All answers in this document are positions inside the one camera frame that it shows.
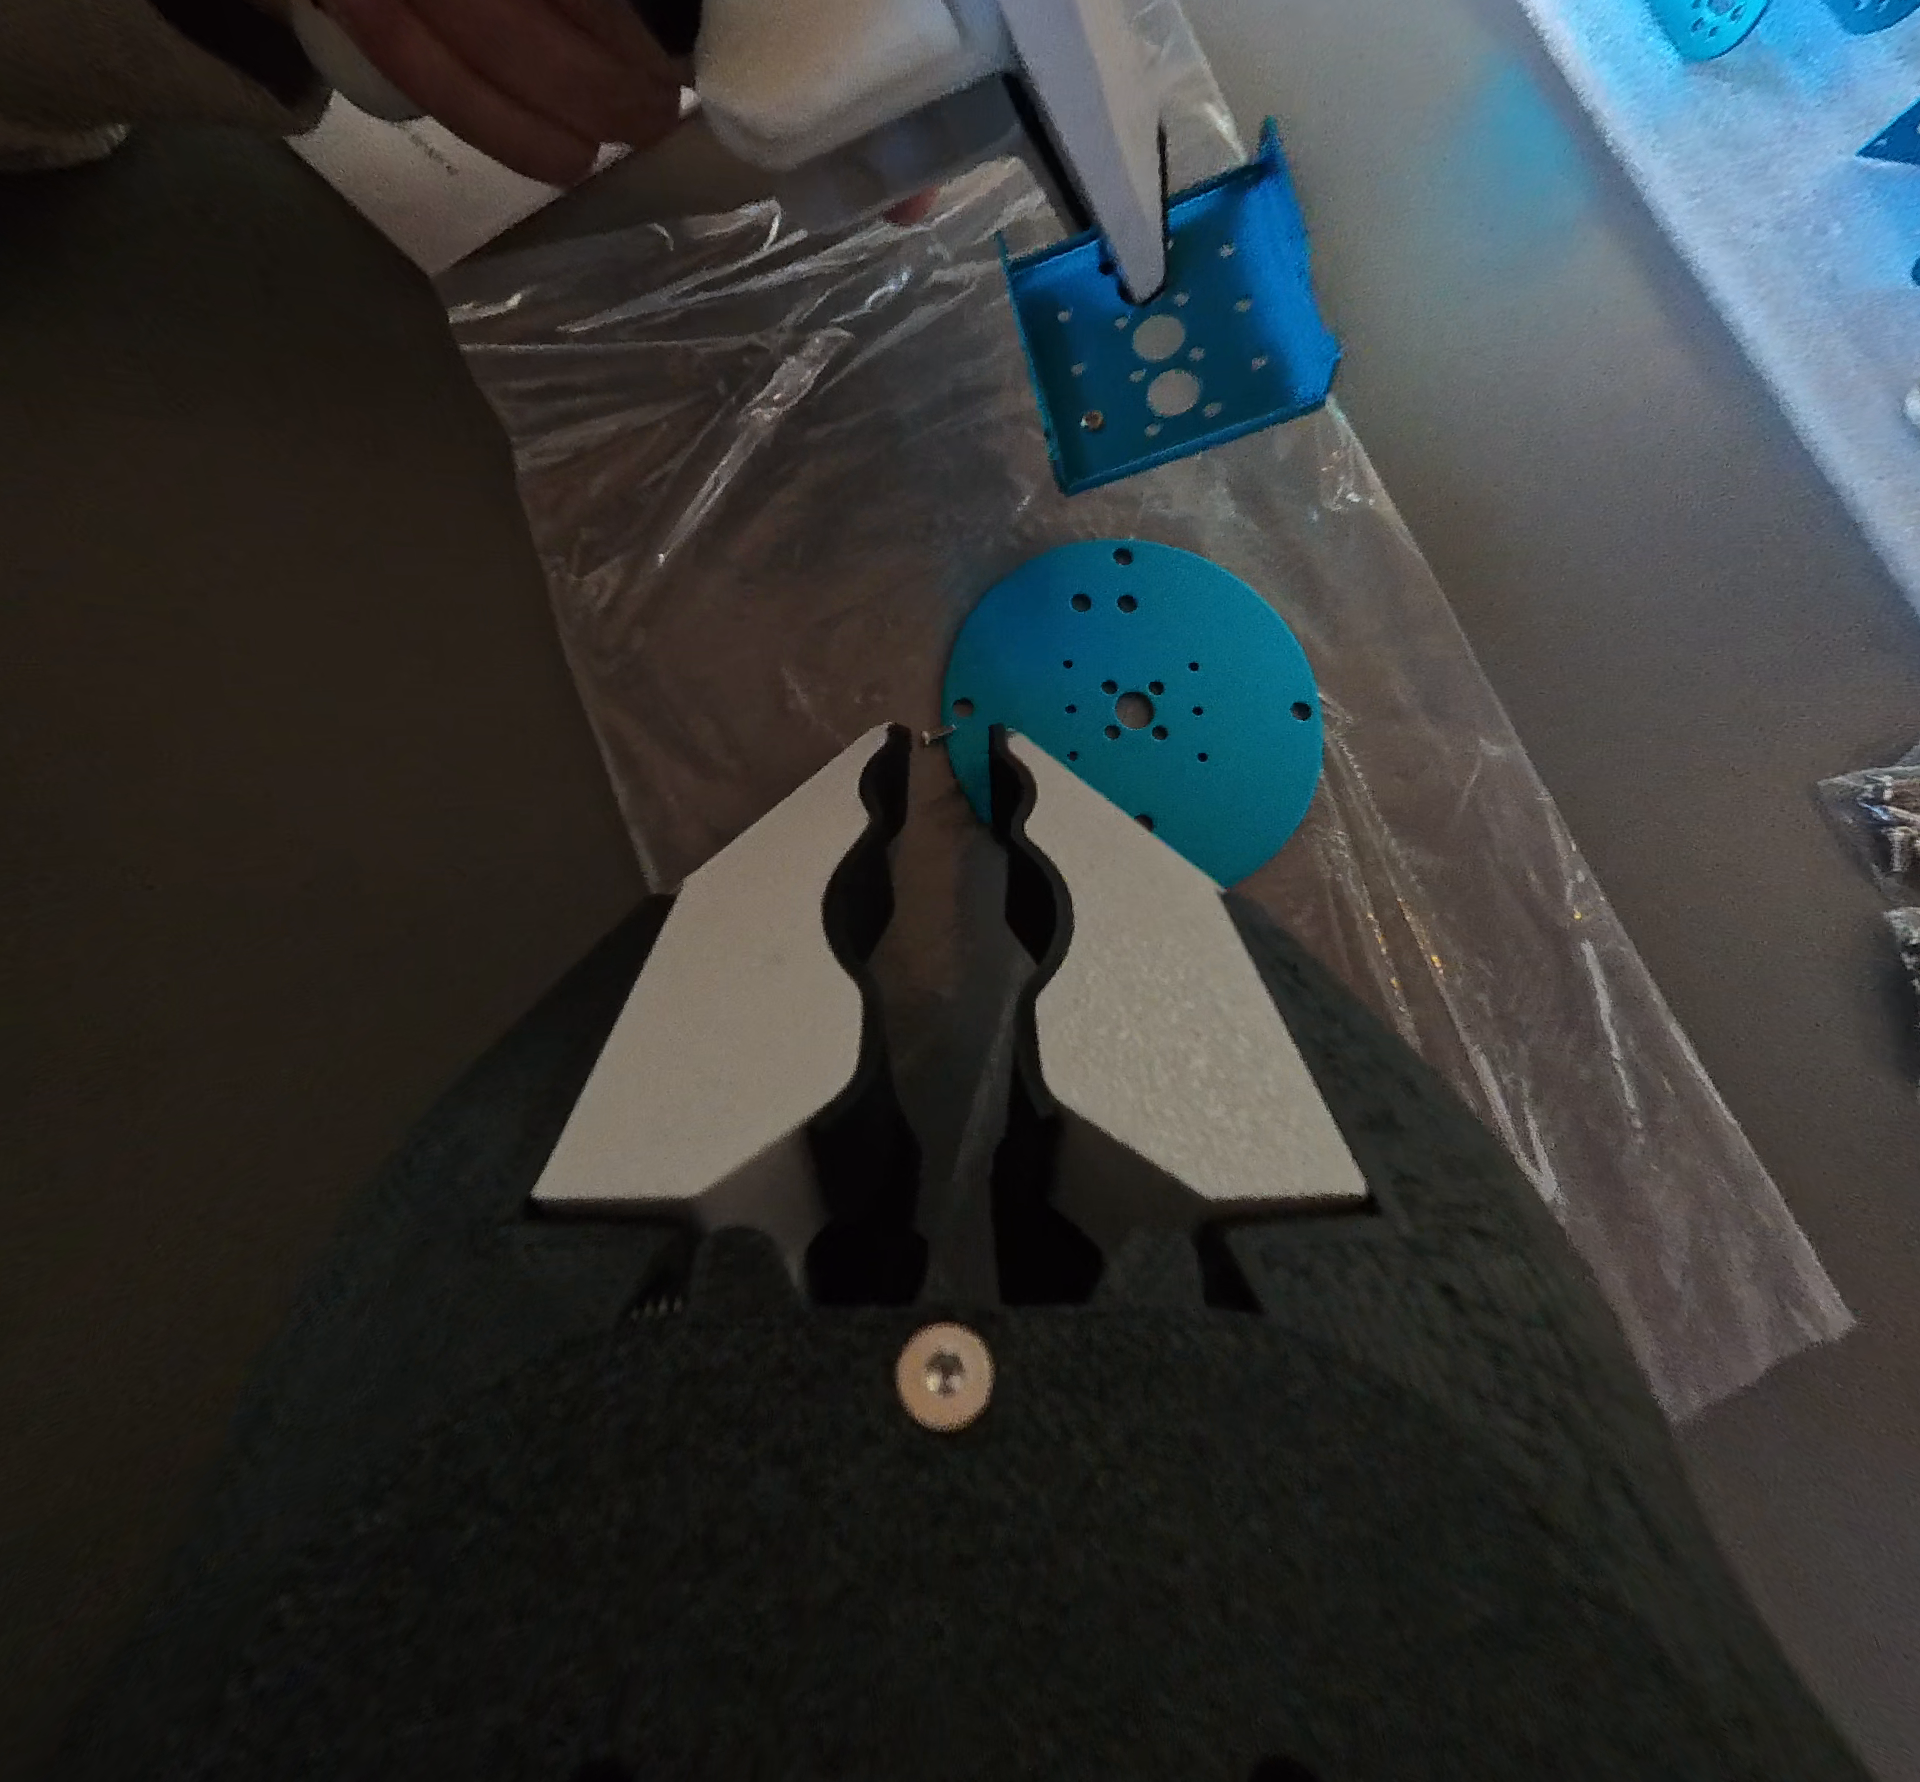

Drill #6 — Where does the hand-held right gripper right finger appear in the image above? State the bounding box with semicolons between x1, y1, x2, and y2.
994;734;1373;1299

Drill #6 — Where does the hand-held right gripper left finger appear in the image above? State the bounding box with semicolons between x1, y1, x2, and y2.
533;729;929;1291

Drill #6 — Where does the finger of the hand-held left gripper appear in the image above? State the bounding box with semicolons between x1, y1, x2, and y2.
891;0;1180;305

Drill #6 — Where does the blue U-shaped metal bracket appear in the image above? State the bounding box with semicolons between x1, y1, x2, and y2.
999;114;1346;494

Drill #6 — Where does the blue round metal plate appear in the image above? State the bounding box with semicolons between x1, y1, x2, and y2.
942;539;1322;890

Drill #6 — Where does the grey desk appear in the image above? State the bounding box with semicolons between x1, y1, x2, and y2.
0;0;1920;1782

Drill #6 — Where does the person's left hand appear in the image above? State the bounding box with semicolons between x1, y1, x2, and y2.
117;0;725;189

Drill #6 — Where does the white paper sheet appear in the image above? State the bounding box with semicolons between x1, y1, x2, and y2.
291;86;699;275

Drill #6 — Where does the clear plastic bag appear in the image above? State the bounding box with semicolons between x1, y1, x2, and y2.
451;0;1854;1425

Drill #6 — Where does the white foam tray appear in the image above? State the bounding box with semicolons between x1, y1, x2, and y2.
1444;0;1920;592

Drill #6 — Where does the pile of clear screw bags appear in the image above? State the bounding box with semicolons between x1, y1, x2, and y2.
1818;747;1920;1035

